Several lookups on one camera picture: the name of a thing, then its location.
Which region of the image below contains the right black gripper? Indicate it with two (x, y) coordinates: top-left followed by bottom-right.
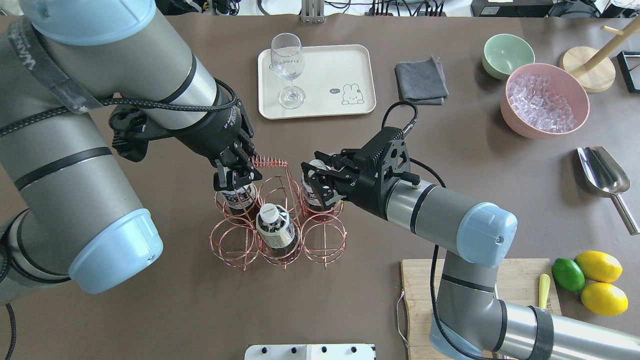
(301, 126), (421, 220)

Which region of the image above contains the grey folded cloth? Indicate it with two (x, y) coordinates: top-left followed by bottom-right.
(394, 56), (450, 106)

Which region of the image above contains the clear wine glass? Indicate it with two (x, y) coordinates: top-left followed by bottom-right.
(270, 32), (306, 109)

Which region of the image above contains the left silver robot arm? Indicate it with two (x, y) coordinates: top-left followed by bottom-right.
(1, 0), (262, 305)

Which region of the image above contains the bamboo cutting board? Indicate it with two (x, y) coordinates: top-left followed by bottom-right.
(400, 259), (553, 360)

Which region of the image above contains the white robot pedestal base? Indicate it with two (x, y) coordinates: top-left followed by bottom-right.
(244, 342), (377, 360)

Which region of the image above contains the yellow plastic knife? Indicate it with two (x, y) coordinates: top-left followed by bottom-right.
(537, 273), (551, 310)

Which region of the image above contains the wooden cup tree stand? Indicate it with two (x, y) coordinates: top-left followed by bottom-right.
(558, 16), (640, 93)

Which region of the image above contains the copper wire bottle basket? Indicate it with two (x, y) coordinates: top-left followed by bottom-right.
(209, 156), (347, 270)

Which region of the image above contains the green lime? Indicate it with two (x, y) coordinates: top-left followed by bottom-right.
(551, 258), (586, 293)

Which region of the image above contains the steel ice scoop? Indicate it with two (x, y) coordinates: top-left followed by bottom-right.
(576, 146), (639, 236)

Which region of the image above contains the aluminium frame post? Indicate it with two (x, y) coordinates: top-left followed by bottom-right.
(300, 0), (326, 24)

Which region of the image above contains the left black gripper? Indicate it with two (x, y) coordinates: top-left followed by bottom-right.
(173, 102), (263, 191)

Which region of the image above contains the tea bottle white cap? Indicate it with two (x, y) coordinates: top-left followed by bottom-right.
(300, 159), (337, 216)

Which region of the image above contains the yellow lemon far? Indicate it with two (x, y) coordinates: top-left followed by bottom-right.
(574, 250), (623, 283)

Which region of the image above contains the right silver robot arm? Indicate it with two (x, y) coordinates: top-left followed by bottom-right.
(301, 125), (639, 360)

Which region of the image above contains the pink bowl of ice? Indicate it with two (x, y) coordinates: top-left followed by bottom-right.
(500, 63), (590, 140)

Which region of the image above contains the yellow lemon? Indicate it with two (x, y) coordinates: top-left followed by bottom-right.
(574, 250), (623, 283)
(580, 282), (629, 317)

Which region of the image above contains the cream rabbit tray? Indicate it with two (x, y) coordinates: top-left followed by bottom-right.
(257, 44), (377, 120)

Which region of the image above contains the yellow lemon near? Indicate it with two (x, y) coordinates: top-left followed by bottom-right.
(580, 282), (629, 317)

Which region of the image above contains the green ceramic bowl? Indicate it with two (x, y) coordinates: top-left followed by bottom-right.
(481, 33), (536, 80)

